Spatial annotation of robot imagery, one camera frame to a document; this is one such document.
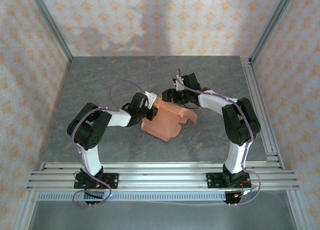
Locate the aluminium side rail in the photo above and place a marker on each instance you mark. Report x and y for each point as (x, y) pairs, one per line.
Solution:
(252, 84)

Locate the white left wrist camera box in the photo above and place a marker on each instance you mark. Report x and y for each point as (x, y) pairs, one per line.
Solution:
(151, 99)

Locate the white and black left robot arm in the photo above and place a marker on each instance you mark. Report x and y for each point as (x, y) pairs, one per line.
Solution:
(117, 118)

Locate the small green circuit board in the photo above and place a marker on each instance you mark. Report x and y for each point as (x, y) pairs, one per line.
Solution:
(247, 192)

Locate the aluminium frame leg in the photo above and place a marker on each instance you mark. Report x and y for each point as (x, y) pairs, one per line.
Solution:
(297, 212)
(26, 212)

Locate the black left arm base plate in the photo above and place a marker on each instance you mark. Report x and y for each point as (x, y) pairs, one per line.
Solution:
(113, 181)

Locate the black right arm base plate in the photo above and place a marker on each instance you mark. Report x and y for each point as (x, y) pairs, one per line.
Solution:
(211, 181)

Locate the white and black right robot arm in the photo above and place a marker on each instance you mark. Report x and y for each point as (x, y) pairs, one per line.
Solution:
(215, 101)

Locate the aluminium frame post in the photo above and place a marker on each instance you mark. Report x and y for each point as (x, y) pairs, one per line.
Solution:
(271, 24)
(50, 24)

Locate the aluminium mounting rail frame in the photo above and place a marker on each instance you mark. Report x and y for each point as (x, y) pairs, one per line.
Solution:
(162, 177)

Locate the orange paper box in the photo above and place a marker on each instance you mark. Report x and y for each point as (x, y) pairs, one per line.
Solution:
(162, 124)

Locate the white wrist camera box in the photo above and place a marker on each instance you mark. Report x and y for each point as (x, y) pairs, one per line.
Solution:
(178, 82)
(151, 99)

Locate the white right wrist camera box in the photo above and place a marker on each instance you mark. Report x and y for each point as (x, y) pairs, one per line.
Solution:
(178, 82)

